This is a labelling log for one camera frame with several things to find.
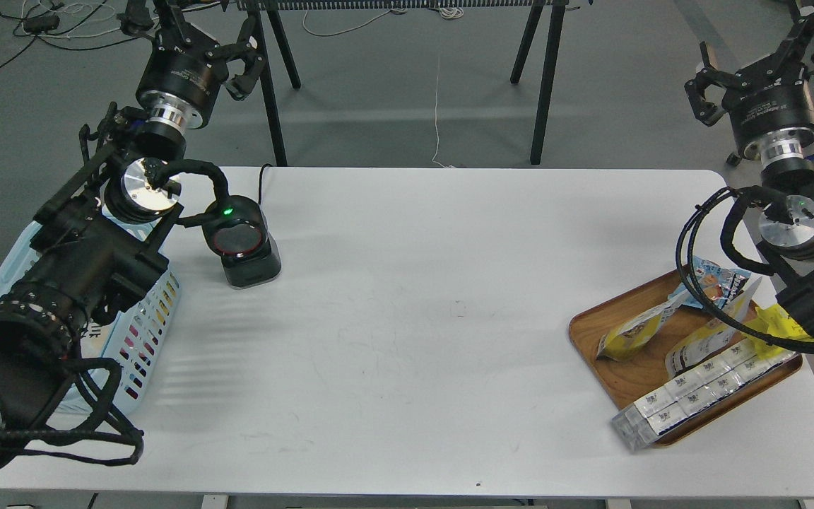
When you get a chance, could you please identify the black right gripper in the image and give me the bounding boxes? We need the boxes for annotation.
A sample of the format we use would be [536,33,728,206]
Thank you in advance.
[684,10,814,160]

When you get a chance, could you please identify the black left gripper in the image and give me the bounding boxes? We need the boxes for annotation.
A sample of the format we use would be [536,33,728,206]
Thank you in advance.
[136,1,266,129]

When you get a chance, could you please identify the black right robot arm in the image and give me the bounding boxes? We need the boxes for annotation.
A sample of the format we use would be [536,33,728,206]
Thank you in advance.
[675,3,814,355]

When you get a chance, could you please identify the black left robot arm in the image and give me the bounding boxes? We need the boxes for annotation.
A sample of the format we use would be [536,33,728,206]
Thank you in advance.
[0,1,281,468]

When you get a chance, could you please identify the blue snack bag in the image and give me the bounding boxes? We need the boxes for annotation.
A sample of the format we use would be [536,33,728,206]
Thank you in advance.
[666,257,753,310]

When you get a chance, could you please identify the yellow snack bag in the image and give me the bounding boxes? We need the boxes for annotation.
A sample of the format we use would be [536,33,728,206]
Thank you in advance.
[744,304,814,362]

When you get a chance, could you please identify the light blue plastic basket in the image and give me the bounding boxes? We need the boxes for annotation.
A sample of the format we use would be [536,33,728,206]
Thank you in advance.
[0,221,183,414]

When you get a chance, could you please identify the red white snack bag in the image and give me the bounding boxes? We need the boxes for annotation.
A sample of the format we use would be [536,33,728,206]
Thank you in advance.
[80,322,117,358]

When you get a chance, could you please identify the black power adapter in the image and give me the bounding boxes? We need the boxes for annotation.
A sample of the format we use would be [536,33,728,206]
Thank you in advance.
[22,14,61,35]

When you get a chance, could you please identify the black barcode scanner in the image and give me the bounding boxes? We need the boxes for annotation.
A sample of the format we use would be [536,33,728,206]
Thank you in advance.
[201,194,282,288]

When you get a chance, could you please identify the black trestle stand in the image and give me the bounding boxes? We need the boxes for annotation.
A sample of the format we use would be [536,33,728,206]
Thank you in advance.
[234,0,591,168]

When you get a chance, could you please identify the wooden tray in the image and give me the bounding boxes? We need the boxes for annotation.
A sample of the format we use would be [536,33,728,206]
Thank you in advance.
[568,271,803,450]

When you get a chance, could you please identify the silver white box pack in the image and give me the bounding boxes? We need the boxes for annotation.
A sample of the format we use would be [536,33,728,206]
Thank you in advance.
[610,339,800,452]

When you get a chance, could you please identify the white floor cable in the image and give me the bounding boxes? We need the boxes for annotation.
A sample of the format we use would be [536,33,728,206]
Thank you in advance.
[301,0,466,169]

